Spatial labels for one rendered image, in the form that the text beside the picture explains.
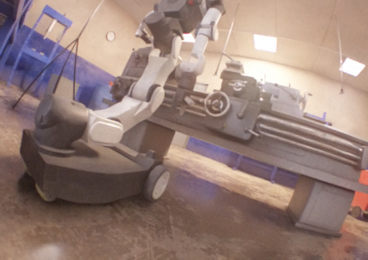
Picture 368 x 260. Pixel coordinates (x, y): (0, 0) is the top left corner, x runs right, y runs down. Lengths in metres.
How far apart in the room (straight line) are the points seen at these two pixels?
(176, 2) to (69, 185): 1.07
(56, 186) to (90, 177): 0.12
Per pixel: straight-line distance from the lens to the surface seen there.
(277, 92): 1.69
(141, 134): 1.73
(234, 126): 1.26
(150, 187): 0.80
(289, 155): 1.42
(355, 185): 1.49
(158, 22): 0.92
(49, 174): 0.55
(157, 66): 0.99
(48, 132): 0.60
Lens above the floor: 0.39
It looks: 4 degrees up
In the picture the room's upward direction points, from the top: 20 degrees clockwise
